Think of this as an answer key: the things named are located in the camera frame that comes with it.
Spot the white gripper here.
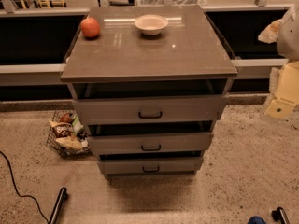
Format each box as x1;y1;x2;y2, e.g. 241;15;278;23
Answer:
258;19;299;119

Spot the grey top drawer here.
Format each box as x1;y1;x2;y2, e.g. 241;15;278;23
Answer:
73;95;227;125

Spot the grey drawer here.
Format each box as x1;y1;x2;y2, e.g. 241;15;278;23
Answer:
88;132;213;155
98;157;203;175
73;95;227;125

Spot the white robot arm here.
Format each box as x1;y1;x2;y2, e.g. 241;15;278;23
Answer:
258;3;299;119

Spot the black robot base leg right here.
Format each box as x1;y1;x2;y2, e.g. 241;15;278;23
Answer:
271;207;290;224

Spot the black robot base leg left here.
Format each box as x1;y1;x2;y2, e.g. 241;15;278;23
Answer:
48;187;68;224

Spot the grey drawer cabinet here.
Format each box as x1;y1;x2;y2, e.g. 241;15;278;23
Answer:
60;5;239;179

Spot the grey middle drawer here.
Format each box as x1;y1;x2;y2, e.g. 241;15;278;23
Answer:
88;132;213;155

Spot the grey bottom drawer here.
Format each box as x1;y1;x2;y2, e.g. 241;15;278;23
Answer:
98;157;203;175

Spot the white bowl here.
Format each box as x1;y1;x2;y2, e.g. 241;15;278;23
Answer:
135;14;168;35

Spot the red apple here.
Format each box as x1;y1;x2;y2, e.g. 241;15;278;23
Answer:
80;18;100;38

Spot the blue object on floor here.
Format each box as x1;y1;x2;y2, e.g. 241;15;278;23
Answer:
248;216;266;224

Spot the red can in basket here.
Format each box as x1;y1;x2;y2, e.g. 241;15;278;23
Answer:
60;113;75;123

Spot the snack bag in basket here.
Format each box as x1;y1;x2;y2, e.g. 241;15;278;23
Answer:
56;136;82;150

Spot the black wire basket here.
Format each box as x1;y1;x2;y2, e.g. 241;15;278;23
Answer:
46;110;92;159

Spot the black cable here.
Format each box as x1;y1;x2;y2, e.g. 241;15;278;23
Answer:
0;150;50;224

